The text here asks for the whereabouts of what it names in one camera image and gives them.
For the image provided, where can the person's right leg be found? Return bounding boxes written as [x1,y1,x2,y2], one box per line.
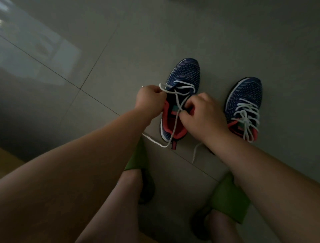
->
[204,210,245,243]

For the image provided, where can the person's left forearm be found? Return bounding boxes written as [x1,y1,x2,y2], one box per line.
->
[0,107,153,243]

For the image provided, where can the person's left leg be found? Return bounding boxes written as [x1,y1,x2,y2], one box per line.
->
[76,169,143,243]

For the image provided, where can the person's right forearm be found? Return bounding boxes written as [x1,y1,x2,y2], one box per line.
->
[212,131,320,243]

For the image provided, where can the blue knit sneaker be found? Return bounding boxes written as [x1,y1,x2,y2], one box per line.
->
[160,58,201,150]
[206,77,263,156]

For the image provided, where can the person's left hand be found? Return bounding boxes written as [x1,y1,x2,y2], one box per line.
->
[134,84,167,119]

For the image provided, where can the white shoelace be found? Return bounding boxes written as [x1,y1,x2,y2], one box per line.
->
[231,98,260,143]
[141,80,204,165]

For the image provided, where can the person's leg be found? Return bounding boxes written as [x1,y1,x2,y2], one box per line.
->
[76,169,143,243]
[204,210,245,243]

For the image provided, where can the person's right hand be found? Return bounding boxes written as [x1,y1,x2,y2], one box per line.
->
[179,92,232,146]

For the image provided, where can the green foam slipper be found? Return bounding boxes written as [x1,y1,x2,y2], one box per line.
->
[191,171,251,241]
[124,137,156,205]

